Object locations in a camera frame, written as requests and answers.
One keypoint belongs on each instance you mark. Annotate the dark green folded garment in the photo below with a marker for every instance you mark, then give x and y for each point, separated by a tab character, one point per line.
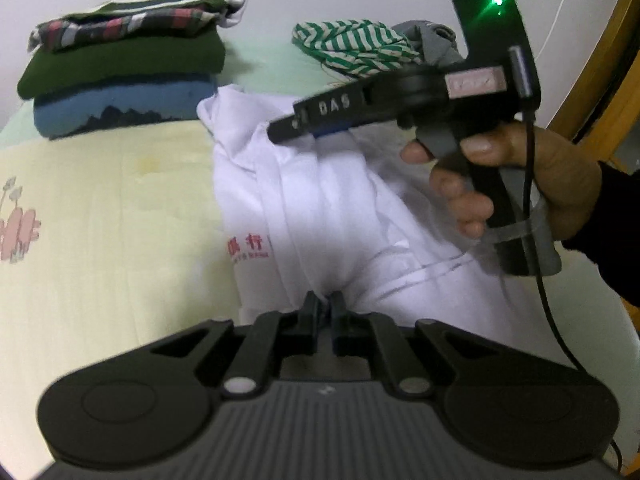
125	60

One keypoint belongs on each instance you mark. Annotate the grey knitted sweater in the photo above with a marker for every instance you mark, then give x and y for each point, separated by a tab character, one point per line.
430	45

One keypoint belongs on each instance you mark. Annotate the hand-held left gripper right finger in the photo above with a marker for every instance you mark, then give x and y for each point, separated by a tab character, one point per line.
340	320

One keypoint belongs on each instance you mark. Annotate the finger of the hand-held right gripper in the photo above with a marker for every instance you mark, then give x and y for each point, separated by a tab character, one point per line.
290	131

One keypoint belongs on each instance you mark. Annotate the blue folded garment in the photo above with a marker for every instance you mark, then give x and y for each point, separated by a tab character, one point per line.
125	105

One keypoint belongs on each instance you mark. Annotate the person's right hand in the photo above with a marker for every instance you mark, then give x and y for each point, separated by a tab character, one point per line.
560	175

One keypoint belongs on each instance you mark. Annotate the wooden door frame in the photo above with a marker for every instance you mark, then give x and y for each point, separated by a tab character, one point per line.
610	85

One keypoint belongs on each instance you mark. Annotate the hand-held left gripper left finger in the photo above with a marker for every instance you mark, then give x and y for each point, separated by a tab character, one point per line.
310	317

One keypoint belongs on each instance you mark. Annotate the pastel printed blanket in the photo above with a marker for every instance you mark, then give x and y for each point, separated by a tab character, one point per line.
100	210

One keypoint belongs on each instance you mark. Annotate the white polo shirt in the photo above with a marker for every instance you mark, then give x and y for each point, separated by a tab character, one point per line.
320	200

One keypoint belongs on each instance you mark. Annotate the green white striped shirt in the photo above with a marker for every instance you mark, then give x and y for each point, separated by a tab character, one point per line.
350	45

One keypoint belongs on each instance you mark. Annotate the plaid folded shirt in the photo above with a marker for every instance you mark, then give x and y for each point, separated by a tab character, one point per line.
125	25

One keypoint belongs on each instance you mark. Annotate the person's right forearm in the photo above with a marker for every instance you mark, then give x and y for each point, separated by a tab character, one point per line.
615	230

